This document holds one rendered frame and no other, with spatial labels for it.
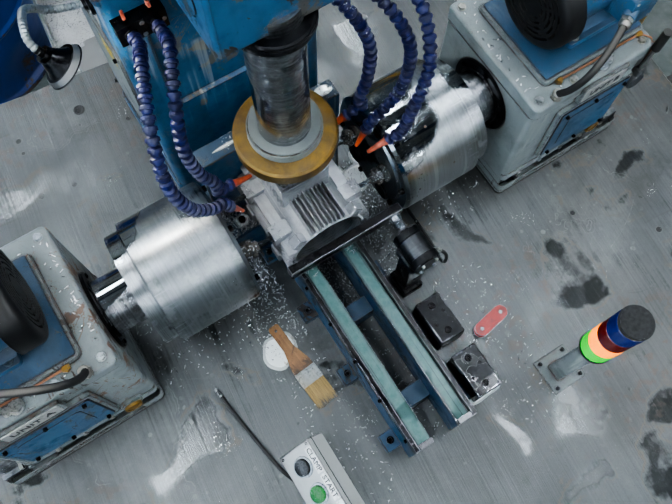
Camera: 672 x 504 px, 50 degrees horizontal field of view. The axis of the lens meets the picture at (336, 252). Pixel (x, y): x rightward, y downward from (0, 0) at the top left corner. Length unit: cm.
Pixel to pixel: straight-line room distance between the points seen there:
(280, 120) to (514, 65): 52
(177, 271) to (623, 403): 96
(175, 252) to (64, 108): 72
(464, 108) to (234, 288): 54
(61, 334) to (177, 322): 19
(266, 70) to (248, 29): 11
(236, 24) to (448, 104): 58
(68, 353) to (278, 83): 55
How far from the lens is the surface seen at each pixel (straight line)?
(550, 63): 146
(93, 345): 126
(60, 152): 184
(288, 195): 132
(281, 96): 107
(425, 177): 138
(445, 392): 145
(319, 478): 126
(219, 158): 134
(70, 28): 256
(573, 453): 161
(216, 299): 130
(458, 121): 139
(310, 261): 137
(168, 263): 127
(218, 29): 89
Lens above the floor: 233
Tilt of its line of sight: 71 degrees down
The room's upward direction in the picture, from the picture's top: 1 degrees clockwise
